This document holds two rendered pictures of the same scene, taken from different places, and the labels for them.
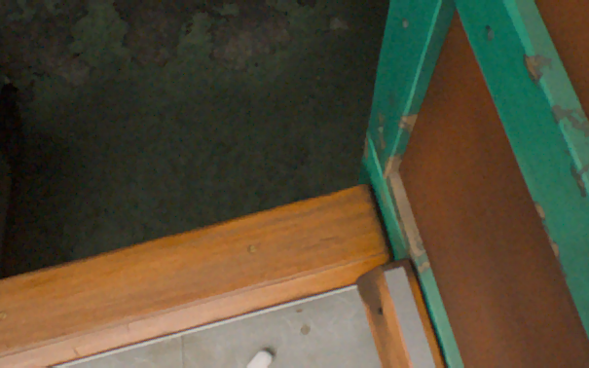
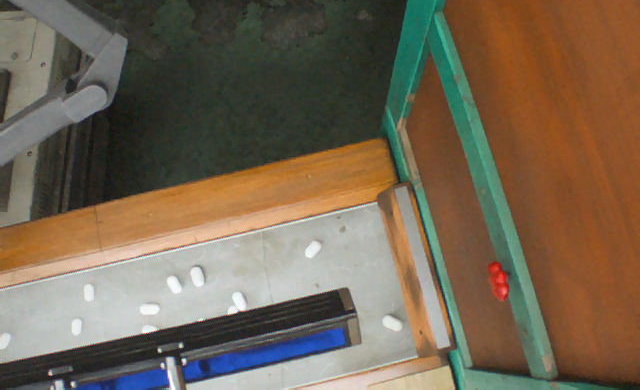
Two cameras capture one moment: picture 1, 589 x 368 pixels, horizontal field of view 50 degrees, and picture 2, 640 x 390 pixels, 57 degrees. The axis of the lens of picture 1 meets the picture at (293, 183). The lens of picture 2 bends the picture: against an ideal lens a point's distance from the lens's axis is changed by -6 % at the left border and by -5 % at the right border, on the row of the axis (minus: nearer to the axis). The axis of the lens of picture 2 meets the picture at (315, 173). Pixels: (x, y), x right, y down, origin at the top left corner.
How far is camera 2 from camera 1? 40 cm
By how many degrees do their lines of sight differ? 2
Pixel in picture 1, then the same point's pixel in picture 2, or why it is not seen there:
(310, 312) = (345, 219)
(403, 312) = (405, 212)
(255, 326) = (310, 226)
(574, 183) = (469, 126)
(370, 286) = (385, 199)
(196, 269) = (272, 188)
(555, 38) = (464, 68)
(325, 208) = (357, 151)
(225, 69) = (273, 49)
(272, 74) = (310, 53)
